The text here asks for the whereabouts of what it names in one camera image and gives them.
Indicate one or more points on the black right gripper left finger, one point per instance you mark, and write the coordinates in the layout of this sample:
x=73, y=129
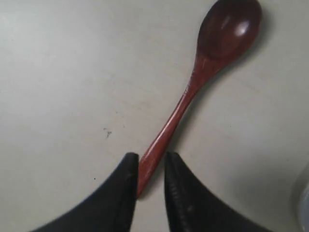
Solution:
x=108, y=209

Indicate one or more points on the dark red wooden spoon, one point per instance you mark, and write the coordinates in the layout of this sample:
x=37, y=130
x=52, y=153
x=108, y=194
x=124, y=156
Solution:
x=226, y=33

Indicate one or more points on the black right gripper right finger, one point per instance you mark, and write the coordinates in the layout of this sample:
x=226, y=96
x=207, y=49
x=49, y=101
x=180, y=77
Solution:
x=192, y=207

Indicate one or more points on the small steel cup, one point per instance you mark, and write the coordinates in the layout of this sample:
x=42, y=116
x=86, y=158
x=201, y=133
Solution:
x=300, y=200

